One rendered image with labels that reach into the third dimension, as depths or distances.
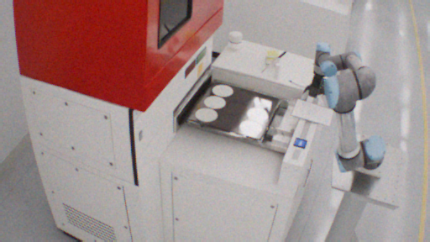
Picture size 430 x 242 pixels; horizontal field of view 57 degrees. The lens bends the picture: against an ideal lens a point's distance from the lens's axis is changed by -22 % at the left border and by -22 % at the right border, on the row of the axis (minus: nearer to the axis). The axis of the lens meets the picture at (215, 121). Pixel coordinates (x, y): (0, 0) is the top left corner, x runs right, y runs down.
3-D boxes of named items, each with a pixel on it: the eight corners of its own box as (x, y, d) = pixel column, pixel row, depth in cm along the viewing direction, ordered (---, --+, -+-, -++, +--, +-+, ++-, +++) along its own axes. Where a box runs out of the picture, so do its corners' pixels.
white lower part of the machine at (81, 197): (59, 234, 273) (29, 139, 223) (111, 161, 335) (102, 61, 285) (153, 279, 256) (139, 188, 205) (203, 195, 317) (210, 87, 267)
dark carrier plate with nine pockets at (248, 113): (187, 119, 232) (187, 118, 232) (215, 81, 258) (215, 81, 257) (259, 139, 223) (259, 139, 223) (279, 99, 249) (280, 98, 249)
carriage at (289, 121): (270, 149, 225) (270, 144, 223) (289, 106, 253) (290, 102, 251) (286, 154, 223) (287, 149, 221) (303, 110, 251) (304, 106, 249)
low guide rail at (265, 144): (187, 126, 240) (187, 121, 238) (189, 123, 242) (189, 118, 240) (288, 155, 228) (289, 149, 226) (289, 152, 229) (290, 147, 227)
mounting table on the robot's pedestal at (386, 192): (402, 170, 240) (409, 152, 232) (390, 223, 207) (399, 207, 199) (338, 148, 253) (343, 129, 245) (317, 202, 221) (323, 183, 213)
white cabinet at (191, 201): (165, 258, 271) (158, 160, 221) (222, 162, 343) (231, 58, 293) (265, 288, 255) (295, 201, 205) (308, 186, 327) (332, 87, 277)
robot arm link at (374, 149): (385, 160, 207) (390, 155, 194) (363, 168, 209) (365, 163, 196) (380, 136, 210) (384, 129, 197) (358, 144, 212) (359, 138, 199)
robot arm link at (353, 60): (380, 69, 166) (355, 44, 212) (358, 75, 168) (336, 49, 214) (386, 97, 170) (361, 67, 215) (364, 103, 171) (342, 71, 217)
